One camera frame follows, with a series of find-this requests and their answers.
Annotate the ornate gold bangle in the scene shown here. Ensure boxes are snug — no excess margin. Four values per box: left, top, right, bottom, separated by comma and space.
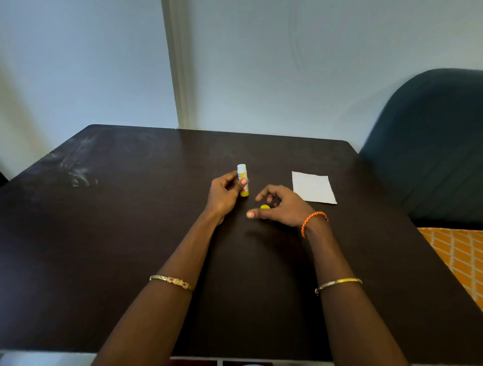
149, 275, 194, 292

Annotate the person's right forearm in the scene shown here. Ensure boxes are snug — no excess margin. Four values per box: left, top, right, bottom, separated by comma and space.
302, 216, 410, 366

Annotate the white and yellow glue stick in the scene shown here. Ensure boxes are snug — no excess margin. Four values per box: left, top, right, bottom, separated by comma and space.
237, 164, 250, 198

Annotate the person's left forearm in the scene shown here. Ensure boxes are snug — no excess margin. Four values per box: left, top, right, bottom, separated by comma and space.
92, 210, 225, 366

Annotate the white paper sheet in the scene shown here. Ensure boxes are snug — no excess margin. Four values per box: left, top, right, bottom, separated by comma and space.
292, 171, 338, 205

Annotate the orange patterned cloth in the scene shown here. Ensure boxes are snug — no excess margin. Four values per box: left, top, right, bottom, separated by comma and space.
417, 227, 483, 312

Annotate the orange braided bracelet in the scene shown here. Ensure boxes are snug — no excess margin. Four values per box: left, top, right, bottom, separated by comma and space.
301, 211, 329, 239

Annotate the person's left hand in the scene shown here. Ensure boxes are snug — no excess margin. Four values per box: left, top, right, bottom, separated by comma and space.
205, 171, 249, 225

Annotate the plain gold bangle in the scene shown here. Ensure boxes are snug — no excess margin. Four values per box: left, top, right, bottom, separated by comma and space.
315, 278, 364, 296

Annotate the person's right hand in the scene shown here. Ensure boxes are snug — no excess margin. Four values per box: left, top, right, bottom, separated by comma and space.
246, 184, 317, 228

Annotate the dark teal chair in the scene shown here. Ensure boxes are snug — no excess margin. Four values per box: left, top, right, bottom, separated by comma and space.
359, 68, 483, 229

